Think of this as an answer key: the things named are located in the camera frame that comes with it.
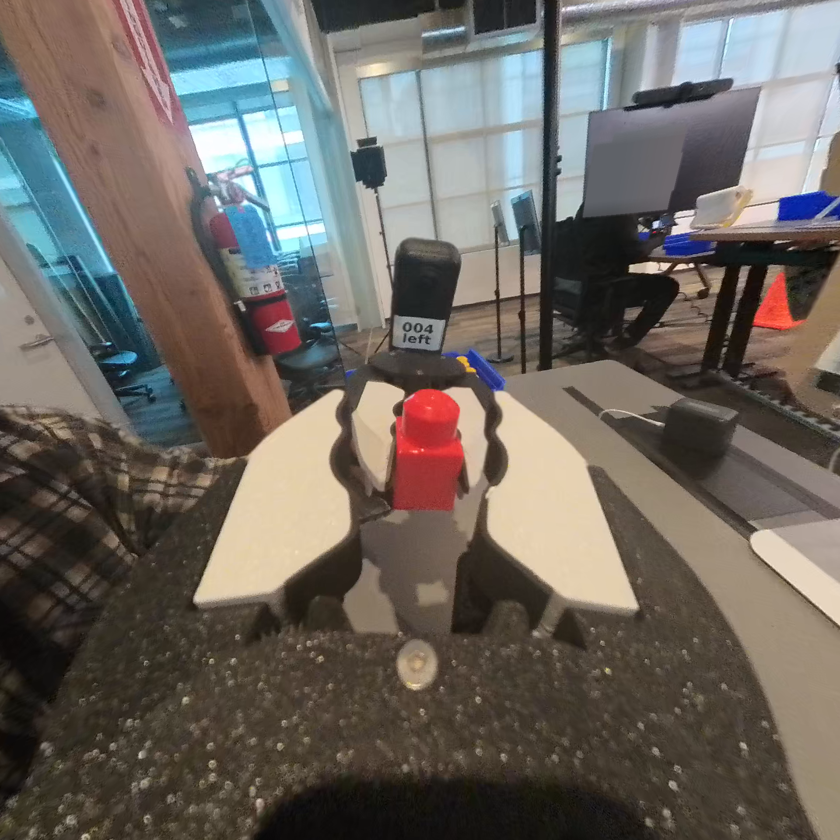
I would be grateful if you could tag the blue plastic bin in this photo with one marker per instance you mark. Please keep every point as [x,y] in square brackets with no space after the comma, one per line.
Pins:
[489,374]

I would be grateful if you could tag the black studio light stand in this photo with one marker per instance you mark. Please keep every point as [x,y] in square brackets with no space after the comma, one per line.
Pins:
[369,164]

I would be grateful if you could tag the red wall sign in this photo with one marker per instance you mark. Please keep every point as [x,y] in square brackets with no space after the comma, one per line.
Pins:
[148,59]

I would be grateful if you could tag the black webcam bar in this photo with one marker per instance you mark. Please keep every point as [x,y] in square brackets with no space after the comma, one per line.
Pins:
[682,92]

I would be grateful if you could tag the black office chair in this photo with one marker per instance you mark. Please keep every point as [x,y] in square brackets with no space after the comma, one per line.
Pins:
[308,358]
[121,371]

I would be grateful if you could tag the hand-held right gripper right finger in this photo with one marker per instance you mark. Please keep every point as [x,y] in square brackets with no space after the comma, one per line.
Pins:
[558,525]

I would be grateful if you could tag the blue storage bin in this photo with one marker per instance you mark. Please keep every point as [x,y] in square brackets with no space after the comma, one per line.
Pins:
[686,244]
[807,205]

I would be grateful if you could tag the red fire extinguisher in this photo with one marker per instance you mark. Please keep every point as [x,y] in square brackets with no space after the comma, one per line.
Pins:
[262,308]

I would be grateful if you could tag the white plastic device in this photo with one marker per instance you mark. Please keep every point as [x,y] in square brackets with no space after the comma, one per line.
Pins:
[718,207]

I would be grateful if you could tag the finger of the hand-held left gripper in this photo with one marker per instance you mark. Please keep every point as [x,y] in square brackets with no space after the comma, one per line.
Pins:
[374,433]
[474,426]

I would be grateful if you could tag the black pole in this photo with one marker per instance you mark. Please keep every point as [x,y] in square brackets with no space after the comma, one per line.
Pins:
[550,197]

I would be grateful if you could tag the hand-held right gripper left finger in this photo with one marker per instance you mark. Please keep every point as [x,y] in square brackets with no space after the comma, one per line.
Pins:
[282,525]

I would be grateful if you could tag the wooden office desk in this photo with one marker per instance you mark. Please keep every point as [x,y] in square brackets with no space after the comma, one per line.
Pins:
[754,236]

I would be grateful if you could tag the black computer monitor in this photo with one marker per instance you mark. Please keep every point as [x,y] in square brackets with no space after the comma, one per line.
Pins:
[722,144]

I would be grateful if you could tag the person's left forearm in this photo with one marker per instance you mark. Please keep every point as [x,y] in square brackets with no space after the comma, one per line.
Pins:
[65,525]

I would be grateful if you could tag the orange traffic cone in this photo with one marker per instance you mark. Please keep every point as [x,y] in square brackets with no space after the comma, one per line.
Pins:
[778,308]

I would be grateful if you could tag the dark grey box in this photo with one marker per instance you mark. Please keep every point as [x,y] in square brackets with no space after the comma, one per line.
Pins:
[699,426]

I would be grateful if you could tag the red mega block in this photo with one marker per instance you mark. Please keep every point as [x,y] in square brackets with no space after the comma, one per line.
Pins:
[425,459]

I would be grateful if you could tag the tablet floor stand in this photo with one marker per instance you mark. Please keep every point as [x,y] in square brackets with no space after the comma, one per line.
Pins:
[500,223]
[525,216]

